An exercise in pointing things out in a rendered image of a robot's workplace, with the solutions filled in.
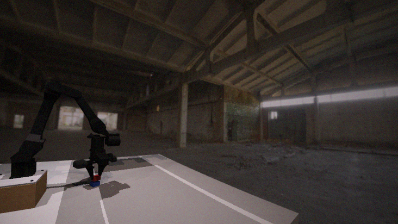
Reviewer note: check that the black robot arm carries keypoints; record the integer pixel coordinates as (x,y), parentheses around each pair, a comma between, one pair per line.
(22,163)

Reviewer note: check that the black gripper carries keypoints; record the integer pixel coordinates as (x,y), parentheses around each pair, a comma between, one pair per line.
(79,164)

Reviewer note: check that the red block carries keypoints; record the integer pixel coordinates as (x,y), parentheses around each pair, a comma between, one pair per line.
(96,178)

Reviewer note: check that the blue block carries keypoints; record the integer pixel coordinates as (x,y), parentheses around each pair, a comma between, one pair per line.
(94,183)

